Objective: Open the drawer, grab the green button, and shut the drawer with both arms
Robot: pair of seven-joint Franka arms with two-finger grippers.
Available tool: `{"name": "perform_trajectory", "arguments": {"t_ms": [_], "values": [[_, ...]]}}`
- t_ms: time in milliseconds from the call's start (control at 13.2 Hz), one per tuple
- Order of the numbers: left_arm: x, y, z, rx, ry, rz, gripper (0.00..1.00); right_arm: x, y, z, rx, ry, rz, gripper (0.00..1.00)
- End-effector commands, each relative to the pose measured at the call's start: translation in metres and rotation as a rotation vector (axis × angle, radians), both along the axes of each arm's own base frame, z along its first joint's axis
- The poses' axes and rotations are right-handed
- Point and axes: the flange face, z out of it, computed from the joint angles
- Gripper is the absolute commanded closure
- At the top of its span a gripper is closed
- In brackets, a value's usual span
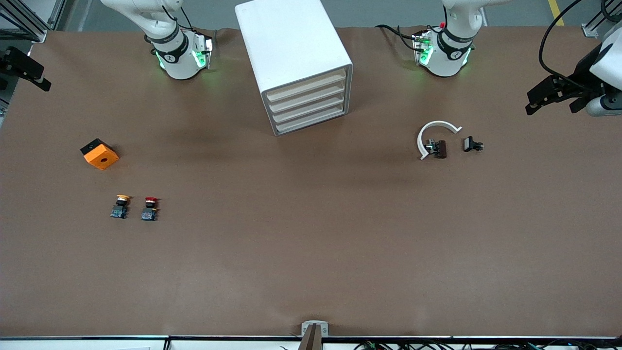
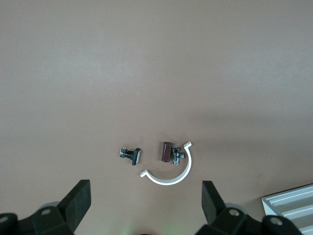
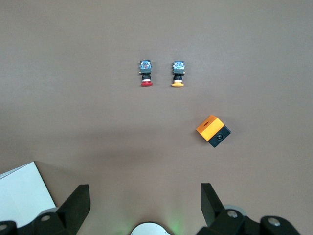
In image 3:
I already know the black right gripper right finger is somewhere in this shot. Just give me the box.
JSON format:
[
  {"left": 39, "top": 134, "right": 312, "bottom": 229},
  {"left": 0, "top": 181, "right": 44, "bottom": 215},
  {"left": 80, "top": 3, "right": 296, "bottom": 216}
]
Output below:
[{"left": 200, "top": 183, "right": 225, "bottom": 227}]

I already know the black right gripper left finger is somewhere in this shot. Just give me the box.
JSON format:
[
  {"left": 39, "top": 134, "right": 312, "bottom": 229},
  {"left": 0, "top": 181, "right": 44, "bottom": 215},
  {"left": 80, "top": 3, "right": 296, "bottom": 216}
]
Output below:
[{"left": 56, "top": 184, "right": 91, "bottom": 235}]

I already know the orange and black button box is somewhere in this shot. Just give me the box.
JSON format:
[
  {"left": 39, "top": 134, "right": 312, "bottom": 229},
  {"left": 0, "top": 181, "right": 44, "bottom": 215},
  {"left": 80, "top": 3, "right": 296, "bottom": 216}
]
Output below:
[{"left": 196, "top": 115, "right": 232, "bottom": 148}]

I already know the black right wrist camera bracket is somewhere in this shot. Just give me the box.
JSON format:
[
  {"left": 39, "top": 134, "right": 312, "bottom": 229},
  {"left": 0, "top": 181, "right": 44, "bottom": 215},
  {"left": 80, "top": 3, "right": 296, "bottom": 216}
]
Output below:
[{"left": 0, "top": 209, "right": 302, "bottom": 235}]

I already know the yellow push button switch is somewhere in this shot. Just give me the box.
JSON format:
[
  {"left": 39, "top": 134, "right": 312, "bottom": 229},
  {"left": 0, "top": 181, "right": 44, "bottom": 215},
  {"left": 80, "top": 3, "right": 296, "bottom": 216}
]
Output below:
[{"left": 171, "top": 60, "right": 186, "bottom": 88}]

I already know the red push button switch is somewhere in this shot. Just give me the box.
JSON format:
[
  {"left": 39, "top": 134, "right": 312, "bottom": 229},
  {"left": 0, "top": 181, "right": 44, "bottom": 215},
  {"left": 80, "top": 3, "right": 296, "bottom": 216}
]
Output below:
[{"left": 138, "top": 60, "right": 154, "bottom": 88}]

